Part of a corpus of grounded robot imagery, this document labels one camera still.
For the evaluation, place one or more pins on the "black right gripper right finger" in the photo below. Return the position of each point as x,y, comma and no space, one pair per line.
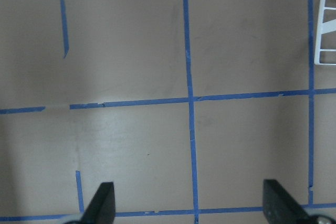
279,207

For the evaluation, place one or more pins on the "white wire cup rack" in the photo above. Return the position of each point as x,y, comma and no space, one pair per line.
324,28

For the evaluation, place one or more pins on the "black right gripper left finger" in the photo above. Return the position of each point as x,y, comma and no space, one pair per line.
102,206

